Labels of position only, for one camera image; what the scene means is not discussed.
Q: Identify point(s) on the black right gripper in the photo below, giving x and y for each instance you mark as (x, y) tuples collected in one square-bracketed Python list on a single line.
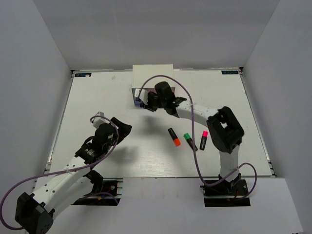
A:
[(148, 106)]

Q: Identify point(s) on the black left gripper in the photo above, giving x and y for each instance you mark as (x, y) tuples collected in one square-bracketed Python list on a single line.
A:
[(123, 130)]

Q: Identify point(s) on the wide blue drawer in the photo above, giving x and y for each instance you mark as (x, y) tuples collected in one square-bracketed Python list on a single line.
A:
[(138, 95)]

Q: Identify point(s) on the pink drawer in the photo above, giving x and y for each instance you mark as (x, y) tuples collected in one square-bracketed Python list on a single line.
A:
[(154, 90)]

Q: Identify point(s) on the white drawer cabinet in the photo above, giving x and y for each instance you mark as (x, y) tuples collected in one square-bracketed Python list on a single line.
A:
[(143, 72)]

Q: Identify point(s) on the green capped highlighter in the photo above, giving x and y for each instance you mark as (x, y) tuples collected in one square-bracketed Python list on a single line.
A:
[(190, 142)]

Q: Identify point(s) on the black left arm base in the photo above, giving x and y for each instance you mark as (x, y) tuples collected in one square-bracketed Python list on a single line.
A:
[(106, 193)]

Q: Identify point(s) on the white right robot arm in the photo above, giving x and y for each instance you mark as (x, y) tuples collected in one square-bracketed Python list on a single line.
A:
[(225, 131)]

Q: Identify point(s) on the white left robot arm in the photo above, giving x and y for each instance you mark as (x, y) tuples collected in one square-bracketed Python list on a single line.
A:
[(36, 212)]

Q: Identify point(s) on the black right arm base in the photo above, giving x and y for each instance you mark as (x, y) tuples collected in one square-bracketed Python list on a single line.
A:
[(220, 196)]

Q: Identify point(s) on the orange capped highlighter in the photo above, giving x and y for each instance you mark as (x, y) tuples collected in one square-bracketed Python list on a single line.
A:
[(174, 137)]

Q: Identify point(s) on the pink capped highlighter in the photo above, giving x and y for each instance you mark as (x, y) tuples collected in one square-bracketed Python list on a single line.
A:
[(203, 140)]

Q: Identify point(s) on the left blue corner label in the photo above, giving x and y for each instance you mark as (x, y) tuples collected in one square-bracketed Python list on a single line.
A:
[(83, 75)]

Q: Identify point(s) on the blue corner label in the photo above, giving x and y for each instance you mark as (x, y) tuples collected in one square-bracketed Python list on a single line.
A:
[(83, 75), (229, 72)]

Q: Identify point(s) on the right blue corner label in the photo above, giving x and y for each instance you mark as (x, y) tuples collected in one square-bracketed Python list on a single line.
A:
[(229, 72)]

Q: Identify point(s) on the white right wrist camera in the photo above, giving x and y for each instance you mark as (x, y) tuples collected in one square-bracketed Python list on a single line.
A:
[(146, 98)]

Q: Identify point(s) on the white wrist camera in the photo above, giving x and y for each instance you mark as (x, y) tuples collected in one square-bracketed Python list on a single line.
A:
[(146, 98), (98, 120)]

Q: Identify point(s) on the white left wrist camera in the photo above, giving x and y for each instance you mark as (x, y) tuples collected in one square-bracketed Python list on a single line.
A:
[(98, 120)]

